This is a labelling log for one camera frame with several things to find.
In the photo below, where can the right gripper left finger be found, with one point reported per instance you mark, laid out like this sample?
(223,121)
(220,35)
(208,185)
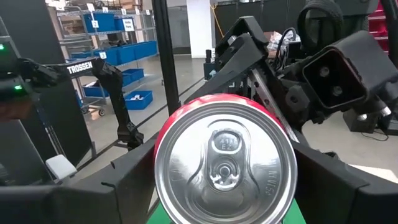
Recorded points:
(133,174)

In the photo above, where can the small black floor box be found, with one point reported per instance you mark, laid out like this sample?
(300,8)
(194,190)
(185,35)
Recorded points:
(357,124)

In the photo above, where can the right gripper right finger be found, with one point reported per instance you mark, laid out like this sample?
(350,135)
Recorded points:
(326,186)

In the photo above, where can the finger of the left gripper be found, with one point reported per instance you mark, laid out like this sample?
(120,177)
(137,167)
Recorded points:
(239,53)

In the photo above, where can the blue storage bin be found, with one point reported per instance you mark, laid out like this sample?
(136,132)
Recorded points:
(144,49)
(93,91)
(133,74)
(119,54)
(138,99)
(99,21)

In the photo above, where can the white plastic block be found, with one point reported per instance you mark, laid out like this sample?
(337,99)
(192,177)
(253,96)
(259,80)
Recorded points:
(60,166)

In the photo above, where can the red tool chest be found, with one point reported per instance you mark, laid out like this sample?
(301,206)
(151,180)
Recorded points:
(377,28)

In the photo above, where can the left wrist camera housing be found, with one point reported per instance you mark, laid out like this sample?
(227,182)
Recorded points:
(332,81)

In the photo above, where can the red Fanta soda can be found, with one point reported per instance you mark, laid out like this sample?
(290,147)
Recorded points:
(224,161)

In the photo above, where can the large black board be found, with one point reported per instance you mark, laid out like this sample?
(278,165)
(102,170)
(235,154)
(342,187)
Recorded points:
(56,130)

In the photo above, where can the metal shelving rack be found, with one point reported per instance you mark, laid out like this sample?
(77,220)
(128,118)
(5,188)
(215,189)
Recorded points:
(77,33)

